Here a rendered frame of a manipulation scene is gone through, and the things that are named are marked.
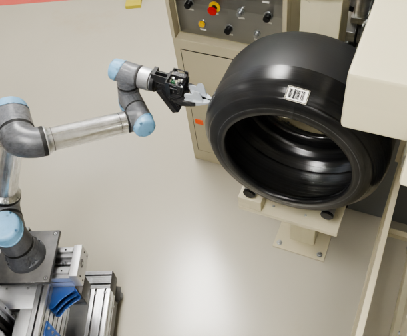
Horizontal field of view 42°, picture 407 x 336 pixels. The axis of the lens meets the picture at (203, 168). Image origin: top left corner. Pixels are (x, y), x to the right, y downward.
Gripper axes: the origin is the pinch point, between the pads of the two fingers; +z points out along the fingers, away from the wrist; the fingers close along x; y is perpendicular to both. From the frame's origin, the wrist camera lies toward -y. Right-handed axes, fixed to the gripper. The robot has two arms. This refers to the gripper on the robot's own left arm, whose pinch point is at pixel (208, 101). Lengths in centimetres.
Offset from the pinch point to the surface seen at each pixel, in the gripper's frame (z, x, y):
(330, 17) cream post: 28.9, 27.7, 21.9
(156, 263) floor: -26, -10, -126
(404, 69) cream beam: 50, -30, 62
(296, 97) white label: 29.2, -10.5, 25.5
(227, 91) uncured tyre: 9.0, -8.0, 16.7
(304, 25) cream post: 21.4, 27.7, 16.2
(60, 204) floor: -95, 5, -134
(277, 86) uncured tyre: 23.3, -8.4, 25.0
